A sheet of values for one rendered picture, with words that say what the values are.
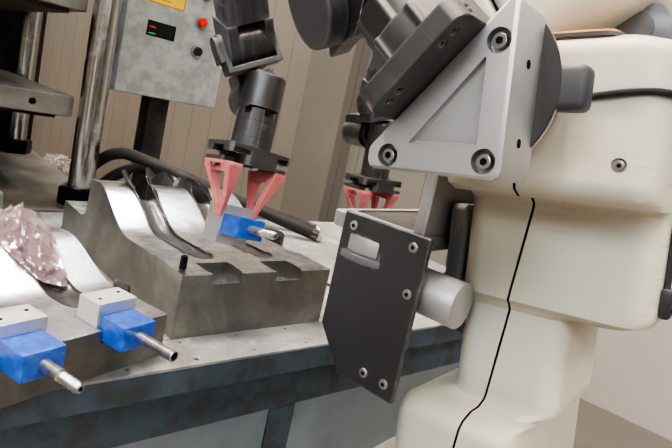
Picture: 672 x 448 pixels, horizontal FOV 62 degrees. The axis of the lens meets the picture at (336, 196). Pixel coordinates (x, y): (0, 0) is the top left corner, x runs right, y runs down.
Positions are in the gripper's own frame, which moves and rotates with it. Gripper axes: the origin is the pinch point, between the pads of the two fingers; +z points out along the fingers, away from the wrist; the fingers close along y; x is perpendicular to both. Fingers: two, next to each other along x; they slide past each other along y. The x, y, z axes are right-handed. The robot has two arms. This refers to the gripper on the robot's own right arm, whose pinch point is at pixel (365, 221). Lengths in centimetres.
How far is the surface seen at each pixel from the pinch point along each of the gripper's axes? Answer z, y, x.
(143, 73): -22, 24, -71
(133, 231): 4.3, 44.8, -4.5
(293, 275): 6.3, 25.1, 13.0
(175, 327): 11.8, 45.0, 16.3
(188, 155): 24, -92, -296
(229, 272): 5.8, 35.9, 12.2
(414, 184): 5, -130, -111
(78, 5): -34, 43, -63
